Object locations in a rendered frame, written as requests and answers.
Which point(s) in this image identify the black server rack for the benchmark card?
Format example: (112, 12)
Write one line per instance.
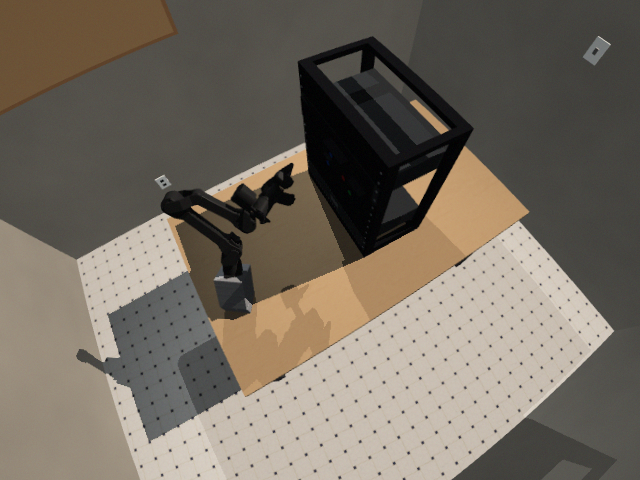
(361, 195)

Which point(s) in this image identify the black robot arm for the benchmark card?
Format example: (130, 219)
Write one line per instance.
(240, 218)

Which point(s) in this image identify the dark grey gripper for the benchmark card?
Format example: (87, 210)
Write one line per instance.
(282, 179)

